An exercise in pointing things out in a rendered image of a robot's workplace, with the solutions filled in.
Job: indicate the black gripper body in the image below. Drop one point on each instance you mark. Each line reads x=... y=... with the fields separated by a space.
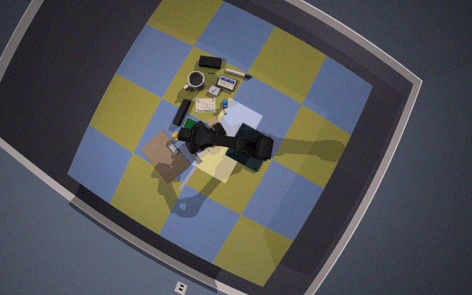
x=218 y=130

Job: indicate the beige cardboard box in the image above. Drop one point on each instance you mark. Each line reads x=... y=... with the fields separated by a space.
x=212 y=121

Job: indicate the brown clipboard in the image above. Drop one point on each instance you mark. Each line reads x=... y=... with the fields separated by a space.
x=165 y=156

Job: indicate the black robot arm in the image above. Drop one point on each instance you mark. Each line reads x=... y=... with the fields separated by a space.
x=200 y=136

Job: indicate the white paper card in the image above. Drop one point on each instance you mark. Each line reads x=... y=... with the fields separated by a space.
x=205 y=105

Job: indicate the dark grey mug with white handle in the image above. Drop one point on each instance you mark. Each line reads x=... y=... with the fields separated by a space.
x=196 y=81

